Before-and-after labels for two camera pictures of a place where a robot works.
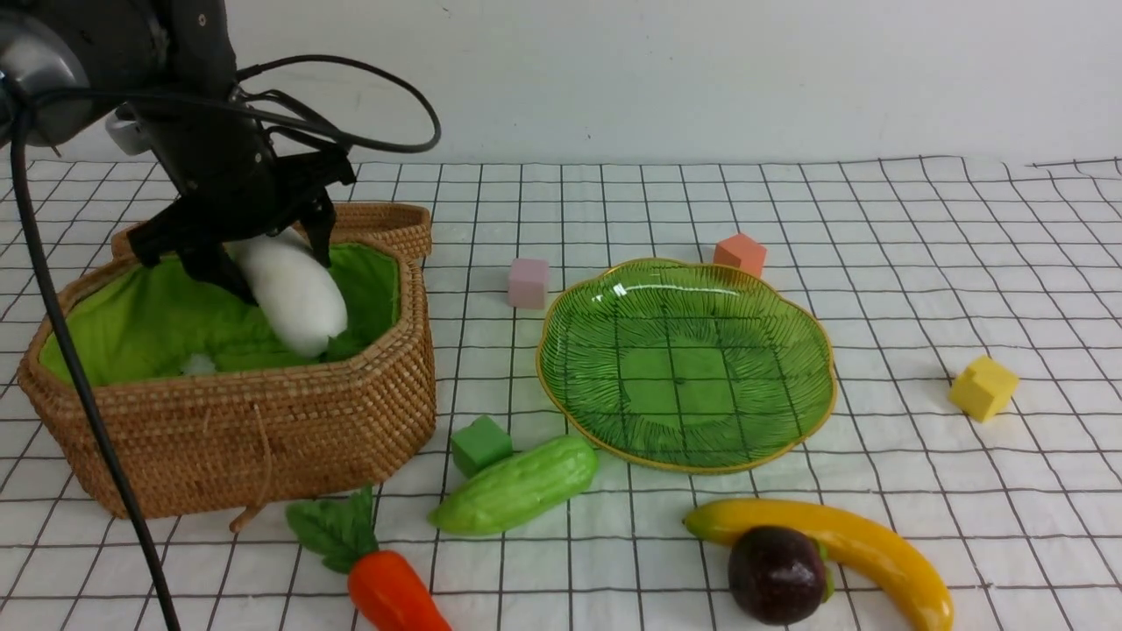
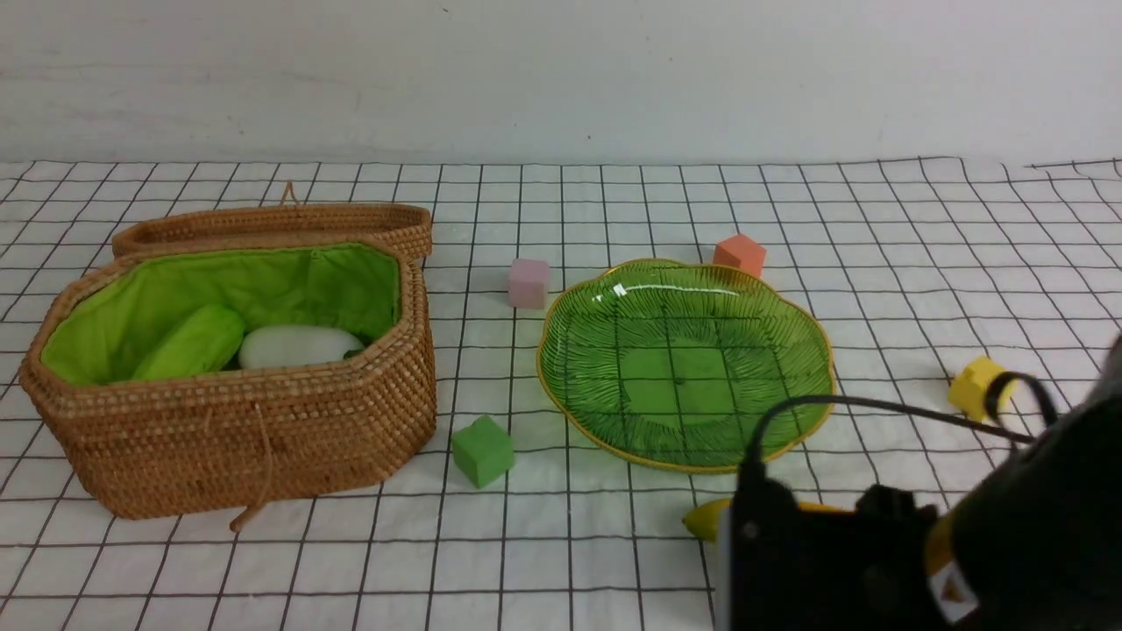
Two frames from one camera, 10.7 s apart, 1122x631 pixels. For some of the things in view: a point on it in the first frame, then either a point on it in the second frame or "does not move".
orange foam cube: x=742 y=251 does not move
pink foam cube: x=527 y=282 does not move
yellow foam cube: x=983 y=388 does not move
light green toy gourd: x=517 y=487 to x=203 y=344
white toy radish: x=300 y=301 to x=293 y=345
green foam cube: x=480 y=444 does not move
